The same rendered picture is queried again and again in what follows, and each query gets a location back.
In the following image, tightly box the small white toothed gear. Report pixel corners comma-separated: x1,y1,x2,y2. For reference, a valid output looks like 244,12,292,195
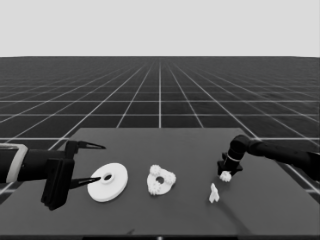
149,164,162,176
147,183,161,196
165,171,177,186
219,170,233,183

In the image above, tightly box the small white T-shaped piece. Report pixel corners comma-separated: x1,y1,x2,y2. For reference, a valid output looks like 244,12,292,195
208,182,221,204

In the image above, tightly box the large thick white disc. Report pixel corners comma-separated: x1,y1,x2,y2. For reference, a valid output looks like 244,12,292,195
86,162,129,203

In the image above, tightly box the white round carrier with pins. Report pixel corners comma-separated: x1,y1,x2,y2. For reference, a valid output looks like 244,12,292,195
146,164,177,197

